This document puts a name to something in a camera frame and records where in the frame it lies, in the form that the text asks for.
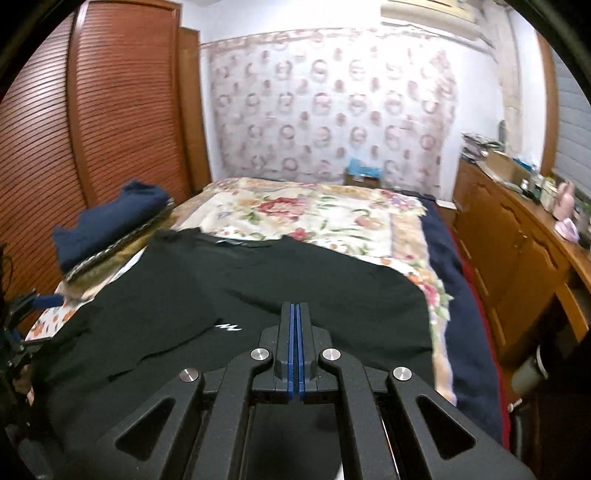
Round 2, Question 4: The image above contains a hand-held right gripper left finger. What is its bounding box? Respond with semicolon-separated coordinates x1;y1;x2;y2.
65;302;296;480

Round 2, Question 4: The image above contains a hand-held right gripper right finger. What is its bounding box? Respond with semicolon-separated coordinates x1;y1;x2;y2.
295;302;536;480

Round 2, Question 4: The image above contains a black t-shirt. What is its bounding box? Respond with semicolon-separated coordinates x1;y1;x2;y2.
28;228;437;480

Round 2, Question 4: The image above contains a dark patterned folded cloth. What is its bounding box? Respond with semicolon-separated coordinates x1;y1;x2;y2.
62;203;176;283

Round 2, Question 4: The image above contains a floral blanket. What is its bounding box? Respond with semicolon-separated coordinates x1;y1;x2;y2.
171;178;458;407

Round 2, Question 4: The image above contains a folded navy cloth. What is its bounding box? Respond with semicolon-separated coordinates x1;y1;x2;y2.
52;179;174;271

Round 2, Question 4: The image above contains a small brown box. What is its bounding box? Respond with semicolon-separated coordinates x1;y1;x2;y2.
344;172;382;188

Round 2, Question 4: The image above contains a blue crumpled item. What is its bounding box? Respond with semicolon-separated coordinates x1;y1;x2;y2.
346;157;384;178

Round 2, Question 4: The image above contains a white cylindrical container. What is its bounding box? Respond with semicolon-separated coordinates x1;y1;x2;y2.
512;346;550;398

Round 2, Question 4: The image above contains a wooden sideboard cabinet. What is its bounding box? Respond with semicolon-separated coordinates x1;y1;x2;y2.
452;157;591;402

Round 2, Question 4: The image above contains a stack of papers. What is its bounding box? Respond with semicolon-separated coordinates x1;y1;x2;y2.
462;131;502;162

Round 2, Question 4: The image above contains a cardboard box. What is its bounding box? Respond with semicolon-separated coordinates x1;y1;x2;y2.
480;150;532;185

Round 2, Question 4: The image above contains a wooden louvered wardrobe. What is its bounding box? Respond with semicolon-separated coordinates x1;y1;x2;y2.
0;0;213;333

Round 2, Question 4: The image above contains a pink jug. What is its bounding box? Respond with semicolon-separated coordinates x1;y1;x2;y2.
554;181;578;220

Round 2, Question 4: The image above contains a narrow beige curtain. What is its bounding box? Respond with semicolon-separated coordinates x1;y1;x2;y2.
480;0;522;148

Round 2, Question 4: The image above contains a grey window blind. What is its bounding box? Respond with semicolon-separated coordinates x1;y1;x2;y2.
551;55;591;185

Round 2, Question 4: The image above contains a white air conditioner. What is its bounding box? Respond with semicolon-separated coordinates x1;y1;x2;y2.
379;0;478;24

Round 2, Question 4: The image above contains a ring patterned sheer curtain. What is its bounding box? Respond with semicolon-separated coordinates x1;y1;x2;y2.
201;25;458;195

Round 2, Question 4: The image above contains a wooden window frame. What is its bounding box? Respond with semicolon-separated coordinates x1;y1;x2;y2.
536;32;560;176

